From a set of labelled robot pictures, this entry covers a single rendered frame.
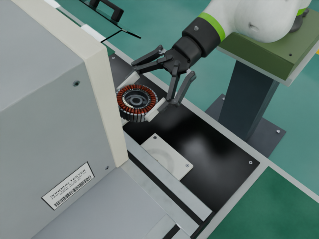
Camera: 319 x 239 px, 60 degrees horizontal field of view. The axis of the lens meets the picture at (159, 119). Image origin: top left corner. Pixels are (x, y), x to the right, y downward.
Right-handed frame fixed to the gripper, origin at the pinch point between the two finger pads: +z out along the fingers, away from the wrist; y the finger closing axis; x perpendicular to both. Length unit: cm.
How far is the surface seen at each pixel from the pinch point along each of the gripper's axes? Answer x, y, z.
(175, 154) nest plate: -12.2, -13.9, 3.0
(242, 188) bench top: -18.1, -32.4, -3.4
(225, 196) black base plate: -13.8, -30.9, 1.3
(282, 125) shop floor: -121, -16, -57
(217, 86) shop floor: -120, 34, -50
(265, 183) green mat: -20.2, -35.4, -9.0
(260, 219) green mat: -16.7, -40.7, -0.8
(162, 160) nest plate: -10.6, -12.9, 6.8
